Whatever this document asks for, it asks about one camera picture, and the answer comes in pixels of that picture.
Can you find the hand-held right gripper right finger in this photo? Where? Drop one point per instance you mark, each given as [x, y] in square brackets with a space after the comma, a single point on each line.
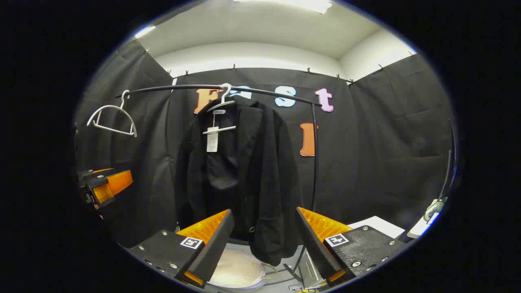
[315, 248]

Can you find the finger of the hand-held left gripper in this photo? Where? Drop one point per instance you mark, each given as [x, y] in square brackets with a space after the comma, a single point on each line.
[95, 174]
[110, 187]

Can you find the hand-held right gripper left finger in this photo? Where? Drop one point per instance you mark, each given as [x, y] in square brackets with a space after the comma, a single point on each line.
[215, 244]

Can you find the white laundry hamper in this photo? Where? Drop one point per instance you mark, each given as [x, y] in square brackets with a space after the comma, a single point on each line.
[236, 270]

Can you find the black jacket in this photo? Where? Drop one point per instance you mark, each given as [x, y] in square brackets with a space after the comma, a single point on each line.
[264, 171]

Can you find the white clothes hanger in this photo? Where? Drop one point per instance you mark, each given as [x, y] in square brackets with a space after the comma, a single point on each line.
[220, 130]
[110, 107]

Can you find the grey metal box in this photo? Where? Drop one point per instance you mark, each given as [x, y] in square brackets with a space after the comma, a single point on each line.
[312, 268]

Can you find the white low box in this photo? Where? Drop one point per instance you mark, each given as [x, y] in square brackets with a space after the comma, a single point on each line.
[378, 226]

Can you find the black garment rack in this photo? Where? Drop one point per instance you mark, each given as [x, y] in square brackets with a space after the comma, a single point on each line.
[316, 162]

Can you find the white paper garment tag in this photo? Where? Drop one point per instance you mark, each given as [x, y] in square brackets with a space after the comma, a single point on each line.
[212, 142]

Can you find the white flat panel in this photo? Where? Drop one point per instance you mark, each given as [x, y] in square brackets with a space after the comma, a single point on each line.
[421, 228]

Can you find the black backdrop cloth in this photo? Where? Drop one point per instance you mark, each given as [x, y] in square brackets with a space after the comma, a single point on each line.
[386, 154]

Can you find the small ceiling light panel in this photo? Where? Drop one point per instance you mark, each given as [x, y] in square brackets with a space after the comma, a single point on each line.
[145, 31]

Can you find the row of cloth clips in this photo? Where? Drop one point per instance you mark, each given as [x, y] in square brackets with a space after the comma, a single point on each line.
[233, 66]

